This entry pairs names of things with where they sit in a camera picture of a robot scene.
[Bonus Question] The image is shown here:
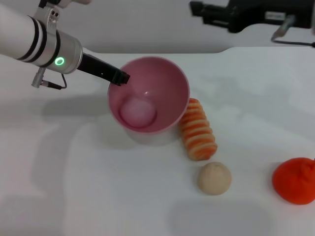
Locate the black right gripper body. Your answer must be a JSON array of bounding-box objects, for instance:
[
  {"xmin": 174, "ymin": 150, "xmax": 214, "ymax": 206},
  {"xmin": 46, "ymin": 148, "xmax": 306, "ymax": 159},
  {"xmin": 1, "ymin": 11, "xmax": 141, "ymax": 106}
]
[{"xmin": 227, "ymin": 0, "xmax": 315, "ymax": 34}]

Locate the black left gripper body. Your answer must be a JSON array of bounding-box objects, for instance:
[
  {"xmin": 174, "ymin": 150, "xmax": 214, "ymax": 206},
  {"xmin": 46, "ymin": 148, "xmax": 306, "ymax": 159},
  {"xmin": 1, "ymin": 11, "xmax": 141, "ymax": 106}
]
[{"xmin": 77, "ymin": 53, "xmax": 122, "ymax": 84}]

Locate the pink toy peach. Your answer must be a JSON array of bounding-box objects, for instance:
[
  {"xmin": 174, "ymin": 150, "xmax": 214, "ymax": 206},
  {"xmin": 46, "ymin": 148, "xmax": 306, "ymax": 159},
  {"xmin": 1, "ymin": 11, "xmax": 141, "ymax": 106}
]
[{"xmin": 120, "ymin": 98, "xmax": 158, "ymax": 128}]

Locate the pink plastic bowl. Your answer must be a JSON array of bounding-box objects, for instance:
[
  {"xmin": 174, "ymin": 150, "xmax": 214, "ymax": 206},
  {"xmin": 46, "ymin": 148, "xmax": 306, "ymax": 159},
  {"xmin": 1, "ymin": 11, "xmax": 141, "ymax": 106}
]
[{"xmin": 107, "ymin": 56, "xmax": 190, "ymax": 134}]

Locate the orange striped toy bread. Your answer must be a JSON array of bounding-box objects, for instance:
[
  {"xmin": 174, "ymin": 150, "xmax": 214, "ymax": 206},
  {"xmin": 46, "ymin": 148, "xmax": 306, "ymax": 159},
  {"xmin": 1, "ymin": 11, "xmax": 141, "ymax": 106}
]
[{"xmin": 178, "ymin": 98, "xmax": 219, "ymax": 161}]

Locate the beige toy bun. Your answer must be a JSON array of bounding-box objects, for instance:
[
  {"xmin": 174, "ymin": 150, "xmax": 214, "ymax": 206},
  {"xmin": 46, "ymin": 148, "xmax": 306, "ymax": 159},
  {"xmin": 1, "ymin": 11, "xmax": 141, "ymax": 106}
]
[{"xmin": 197, "ymin": 161, "xmax": 232, "ymax": 196}]

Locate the red-orange toy tomato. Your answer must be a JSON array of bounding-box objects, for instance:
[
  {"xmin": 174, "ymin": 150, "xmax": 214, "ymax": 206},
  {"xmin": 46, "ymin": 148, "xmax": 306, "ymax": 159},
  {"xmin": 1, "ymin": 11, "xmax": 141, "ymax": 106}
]
[{"xmin": 272, "ymin": 157, "xmax": 315, "ymax": 205}]

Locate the right wrist cable with plug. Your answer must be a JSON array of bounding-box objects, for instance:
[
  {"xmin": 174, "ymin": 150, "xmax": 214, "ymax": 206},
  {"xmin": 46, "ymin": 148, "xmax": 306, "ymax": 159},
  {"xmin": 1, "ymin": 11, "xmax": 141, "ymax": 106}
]
[{"xmin": 270, "ymin": 14, "xmax": 315, "ymax": 49}]

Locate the wrist cable with plug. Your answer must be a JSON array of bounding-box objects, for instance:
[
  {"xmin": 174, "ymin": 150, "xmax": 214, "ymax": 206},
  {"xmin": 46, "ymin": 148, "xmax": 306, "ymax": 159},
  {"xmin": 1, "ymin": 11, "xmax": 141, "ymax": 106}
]
[
  {"xmin": 270, "ymin": 14, "xmax": 315, "ymax": 49},
  {"xmin": 31, "ymin": 67, "xmax": 68, "ymax": 90}
]

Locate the left wrist cable with plug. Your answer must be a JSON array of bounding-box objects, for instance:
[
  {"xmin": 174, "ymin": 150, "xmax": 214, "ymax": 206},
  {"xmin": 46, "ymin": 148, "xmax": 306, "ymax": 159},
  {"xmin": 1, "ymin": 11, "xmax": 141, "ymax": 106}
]
[{"xmin": 31, "ymin": 67, "xmax": 68, "ymax": 90}]

